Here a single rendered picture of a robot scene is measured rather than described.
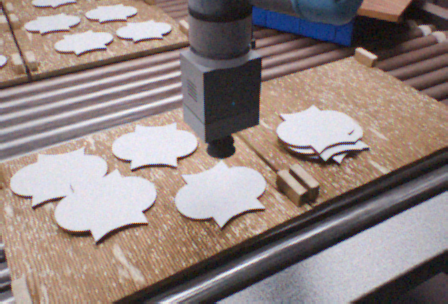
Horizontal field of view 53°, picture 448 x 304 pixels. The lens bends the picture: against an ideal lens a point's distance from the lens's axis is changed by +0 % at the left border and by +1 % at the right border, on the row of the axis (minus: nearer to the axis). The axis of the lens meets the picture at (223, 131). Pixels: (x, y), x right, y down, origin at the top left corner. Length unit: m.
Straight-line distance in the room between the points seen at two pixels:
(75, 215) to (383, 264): 0.43
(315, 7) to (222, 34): 0.12
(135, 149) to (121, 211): 0.15
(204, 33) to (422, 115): 0.56
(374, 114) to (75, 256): 0.60
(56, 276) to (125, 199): 0.14
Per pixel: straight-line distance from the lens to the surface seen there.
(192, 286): 0.61
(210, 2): 0.50
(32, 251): 0.68
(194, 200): 0.68
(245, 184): 0.71
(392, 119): 0.92
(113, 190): 0.71
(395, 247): 0.70
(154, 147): 0.79
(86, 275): 0.63
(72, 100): 1.01
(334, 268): 0.65
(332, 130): 0.81
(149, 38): 1.19
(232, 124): 0.58
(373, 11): 1.14
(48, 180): 0.76
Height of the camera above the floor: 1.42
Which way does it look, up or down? 36 degrees down
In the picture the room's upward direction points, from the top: straight up
